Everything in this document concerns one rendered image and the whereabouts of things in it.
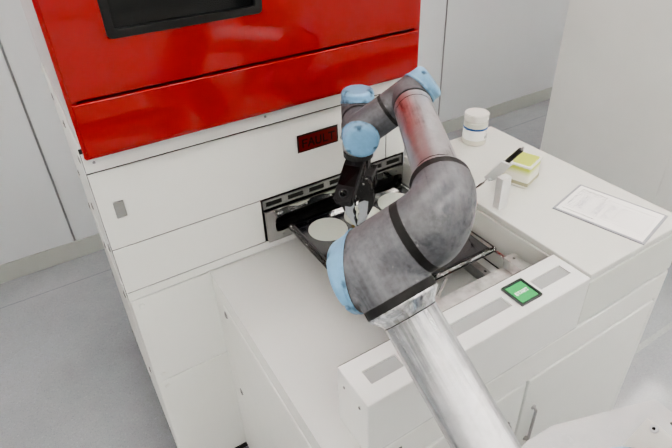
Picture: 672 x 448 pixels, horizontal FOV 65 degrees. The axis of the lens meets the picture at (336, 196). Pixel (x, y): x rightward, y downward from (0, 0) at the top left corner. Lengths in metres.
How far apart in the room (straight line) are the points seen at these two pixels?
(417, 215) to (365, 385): 0.34
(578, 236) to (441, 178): 0.60
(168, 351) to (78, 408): 0.86
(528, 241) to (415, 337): 0.58
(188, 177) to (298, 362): 0.47
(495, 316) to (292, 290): 0.49
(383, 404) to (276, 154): 0.66
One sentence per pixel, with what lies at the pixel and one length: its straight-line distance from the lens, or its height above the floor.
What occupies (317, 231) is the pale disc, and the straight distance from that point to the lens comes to 1.34.
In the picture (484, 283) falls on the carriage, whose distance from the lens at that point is 1.25.
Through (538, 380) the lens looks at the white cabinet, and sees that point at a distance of 1.32.
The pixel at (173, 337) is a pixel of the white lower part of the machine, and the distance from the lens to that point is 1.49.
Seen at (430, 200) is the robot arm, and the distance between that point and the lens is 0.73.
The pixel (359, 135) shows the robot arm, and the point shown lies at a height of 1.23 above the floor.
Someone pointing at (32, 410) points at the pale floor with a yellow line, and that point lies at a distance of 2.41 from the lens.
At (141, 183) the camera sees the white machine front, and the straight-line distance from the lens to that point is 1.21.
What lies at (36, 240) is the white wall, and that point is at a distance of 2.98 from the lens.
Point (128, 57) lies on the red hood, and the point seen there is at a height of 1.40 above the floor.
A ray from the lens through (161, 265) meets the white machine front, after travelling 1.34.
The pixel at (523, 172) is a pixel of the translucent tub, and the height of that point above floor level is 1.01.
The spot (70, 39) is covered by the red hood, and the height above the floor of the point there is 1.45.
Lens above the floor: 1.70
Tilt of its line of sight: 33 degrees down
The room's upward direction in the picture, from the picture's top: 2 degrees counter-clockwise
